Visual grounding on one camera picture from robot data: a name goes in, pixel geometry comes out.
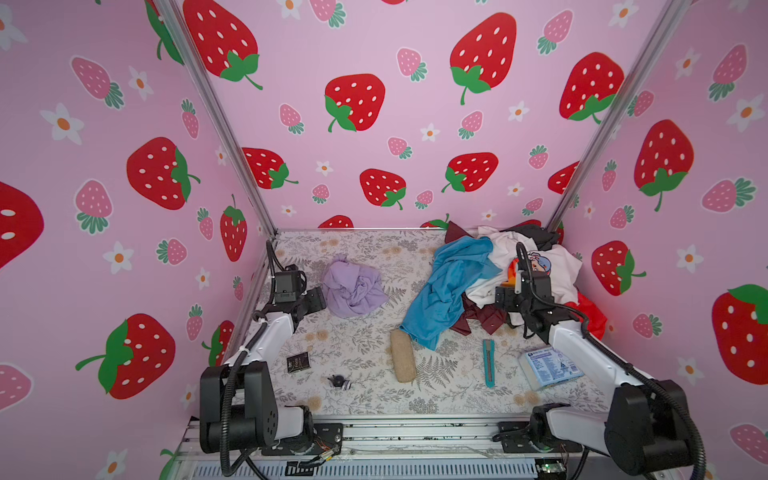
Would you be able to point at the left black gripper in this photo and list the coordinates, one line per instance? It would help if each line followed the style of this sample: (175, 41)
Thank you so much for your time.
(315, 300)

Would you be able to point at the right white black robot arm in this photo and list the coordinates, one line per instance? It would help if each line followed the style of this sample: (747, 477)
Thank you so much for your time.
(648, 428)

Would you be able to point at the red cloth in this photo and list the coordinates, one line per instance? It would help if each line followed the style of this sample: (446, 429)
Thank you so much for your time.
(597, 319)

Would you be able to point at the teal blue cloth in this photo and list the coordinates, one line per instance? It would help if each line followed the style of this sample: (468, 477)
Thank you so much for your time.
(437, 307)

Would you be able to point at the teal utility knife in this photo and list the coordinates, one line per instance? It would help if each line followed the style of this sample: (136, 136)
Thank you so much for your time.
(488, 349)

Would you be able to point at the lavender purple cloth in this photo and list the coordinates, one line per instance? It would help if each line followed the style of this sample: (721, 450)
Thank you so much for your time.
(352, 290)

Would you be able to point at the black cloth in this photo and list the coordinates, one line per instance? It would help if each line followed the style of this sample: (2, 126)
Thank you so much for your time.
(533, 229)

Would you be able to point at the tan oblong sponge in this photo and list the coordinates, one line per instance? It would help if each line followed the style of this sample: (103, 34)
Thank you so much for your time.
(403, 358)

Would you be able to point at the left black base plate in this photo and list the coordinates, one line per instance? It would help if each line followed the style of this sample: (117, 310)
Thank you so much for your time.
(323, 437)

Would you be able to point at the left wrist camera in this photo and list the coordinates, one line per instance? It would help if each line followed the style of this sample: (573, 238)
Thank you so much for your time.
(288, 286)

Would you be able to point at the maroon cloth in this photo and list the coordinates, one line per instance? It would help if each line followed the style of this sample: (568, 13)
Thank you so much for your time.
(490, 318)

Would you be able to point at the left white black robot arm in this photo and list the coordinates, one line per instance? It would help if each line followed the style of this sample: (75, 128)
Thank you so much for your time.
(239, 415)

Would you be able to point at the blue white wipes packet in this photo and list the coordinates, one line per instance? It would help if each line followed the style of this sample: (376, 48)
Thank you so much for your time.
(546, 367)

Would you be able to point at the aluminium front rail frame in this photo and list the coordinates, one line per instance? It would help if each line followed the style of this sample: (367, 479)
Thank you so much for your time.
(432, 446)

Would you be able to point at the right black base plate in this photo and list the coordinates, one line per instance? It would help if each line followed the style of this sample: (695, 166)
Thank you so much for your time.
(518, 437)

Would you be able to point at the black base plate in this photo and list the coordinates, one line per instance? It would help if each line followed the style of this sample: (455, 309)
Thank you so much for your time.
(323, 437)
(518, 437)

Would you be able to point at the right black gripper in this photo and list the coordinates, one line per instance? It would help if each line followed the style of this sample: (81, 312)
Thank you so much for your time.
(509, 296)

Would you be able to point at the small black card packet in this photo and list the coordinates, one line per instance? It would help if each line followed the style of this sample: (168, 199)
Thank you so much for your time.
(298, 362)

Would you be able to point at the white printed t-shirt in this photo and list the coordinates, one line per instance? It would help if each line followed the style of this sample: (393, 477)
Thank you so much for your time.
(560, 265)

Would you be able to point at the small black binder clip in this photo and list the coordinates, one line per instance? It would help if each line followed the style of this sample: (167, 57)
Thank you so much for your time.
(340, 382)

